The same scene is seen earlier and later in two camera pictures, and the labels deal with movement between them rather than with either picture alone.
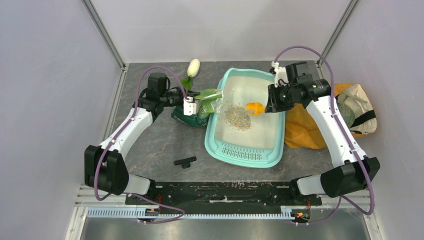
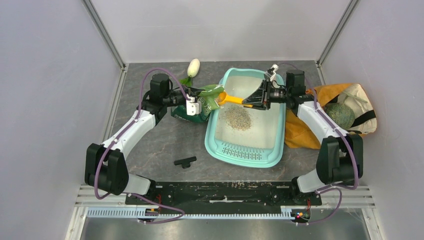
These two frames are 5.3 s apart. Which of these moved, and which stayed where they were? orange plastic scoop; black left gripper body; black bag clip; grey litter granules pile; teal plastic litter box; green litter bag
Moved: green litter bag; orange plastic scoop
Stayed: black bag clip; black left gripper body; teal plastic litter box; grey litter granules pile
